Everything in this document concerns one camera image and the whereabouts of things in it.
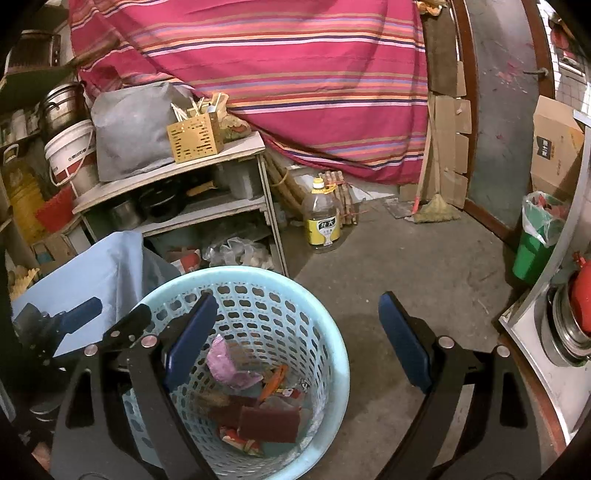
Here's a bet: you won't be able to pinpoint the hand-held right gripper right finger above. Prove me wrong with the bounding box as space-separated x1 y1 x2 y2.
379 291 543 480

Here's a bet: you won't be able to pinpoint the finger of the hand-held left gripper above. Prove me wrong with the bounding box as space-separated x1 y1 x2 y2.
102 304 153 354
44 296 103 358

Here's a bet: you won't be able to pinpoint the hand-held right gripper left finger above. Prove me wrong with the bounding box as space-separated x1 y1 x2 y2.
51 292 222 480

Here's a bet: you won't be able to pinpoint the pink snack wrapper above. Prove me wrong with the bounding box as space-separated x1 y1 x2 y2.
205 336 264 388

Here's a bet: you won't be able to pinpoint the light blue plastic basket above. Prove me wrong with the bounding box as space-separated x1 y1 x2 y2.
122 265 350 480

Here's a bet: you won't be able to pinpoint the yellow foam egg tray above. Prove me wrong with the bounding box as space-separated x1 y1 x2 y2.
9 265 40 301

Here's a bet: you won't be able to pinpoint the crumpled clear plastic bags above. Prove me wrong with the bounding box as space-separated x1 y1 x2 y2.
203 236 275 271

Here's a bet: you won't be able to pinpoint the red plastic basket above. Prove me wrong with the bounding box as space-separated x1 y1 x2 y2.
34 185 77 234

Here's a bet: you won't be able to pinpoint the black pan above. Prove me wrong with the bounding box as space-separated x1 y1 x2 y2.
139 185 185 222

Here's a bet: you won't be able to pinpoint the large yellow oil bottle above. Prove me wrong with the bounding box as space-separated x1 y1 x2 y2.
0 143 49 245

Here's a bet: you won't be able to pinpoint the low wooden cabinet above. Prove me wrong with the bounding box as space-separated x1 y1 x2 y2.
71 131 289 278

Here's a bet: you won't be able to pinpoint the yellow label oil bottle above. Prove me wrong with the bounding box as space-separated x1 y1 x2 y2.
302 178 343 253

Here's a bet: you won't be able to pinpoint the stack of steel bowls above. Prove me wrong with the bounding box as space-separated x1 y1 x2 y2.
536 281 591 367

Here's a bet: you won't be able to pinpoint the white plastic bucket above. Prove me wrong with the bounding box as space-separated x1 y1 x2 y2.
44 120 99 197

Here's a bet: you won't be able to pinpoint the bundle of sticks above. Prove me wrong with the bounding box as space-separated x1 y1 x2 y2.
318 170 358 227

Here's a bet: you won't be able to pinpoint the green bin with bag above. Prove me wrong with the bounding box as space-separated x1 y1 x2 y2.
512 191 571 284

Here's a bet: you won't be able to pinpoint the red plastic container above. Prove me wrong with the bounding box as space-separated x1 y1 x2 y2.
568 251 591 335

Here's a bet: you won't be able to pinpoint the grey fabric bag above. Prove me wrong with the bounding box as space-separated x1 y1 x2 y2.
91 82 195 183

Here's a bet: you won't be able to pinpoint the wooden chopstick holder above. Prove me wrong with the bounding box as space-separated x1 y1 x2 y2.
166 92 229 164

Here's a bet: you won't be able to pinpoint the steel cooking pot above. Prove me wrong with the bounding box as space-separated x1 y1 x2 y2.
41 83 88 134

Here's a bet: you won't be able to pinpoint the brown cardboard box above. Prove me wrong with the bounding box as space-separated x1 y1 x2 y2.
529 95 586 201

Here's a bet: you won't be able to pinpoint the toaster oven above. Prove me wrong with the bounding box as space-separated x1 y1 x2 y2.
7 30 63 77

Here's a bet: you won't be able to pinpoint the pink striped hanging cloth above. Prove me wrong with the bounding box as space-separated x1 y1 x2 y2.
69 0 430 185

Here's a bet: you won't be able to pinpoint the cardboard wall pieces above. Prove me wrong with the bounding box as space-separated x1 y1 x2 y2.
418 60 472 208

